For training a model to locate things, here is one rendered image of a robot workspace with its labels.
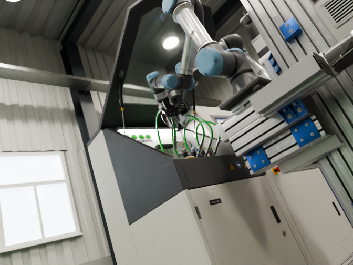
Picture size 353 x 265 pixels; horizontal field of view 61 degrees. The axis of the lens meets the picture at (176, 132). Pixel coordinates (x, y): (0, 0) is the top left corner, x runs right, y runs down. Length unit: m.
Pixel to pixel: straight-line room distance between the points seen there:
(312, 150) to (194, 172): 0.57
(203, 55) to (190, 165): 0.56
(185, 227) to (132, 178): 0.50
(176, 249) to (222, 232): 0.24
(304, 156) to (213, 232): 0.54
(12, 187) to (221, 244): 4.63
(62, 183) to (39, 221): 0.82
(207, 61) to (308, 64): 0.42
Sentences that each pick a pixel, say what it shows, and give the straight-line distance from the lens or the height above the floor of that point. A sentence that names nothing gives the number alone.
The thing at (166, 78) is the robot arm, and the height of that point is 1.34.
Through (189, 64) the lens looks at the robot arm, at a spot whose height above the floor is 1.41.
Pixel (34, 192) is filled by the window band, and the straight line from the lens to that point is 5.77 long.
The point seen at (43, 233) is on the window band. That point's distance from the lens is 5.59.
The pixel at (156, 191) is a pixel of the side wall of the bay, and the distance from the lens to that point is 1.63.
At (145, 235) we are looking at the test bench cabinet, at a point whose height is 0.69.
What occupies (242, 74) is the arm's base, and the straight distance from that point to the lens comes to 1.37.
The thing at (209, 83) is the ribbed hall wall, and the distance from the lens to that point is 10.32.
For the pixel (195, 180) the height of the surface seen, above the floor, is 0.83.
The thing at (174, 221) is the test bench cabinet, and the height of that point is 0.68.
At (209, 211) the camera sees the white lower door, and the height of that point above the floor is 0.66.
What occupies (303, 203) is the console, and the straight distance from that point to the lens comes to 2.16.
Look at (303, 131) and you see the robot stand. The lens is 1.24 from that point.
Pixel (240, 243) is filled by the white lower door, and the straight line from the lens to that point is 1.59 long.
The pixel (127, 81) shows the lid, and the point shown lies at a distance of 2.04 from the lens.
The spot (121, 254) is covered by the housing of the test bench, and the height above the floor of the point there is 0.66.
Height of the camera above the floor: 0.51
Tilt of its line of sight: 22 degrees up
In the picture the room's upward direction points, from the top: 21 degrees counter-clockwise
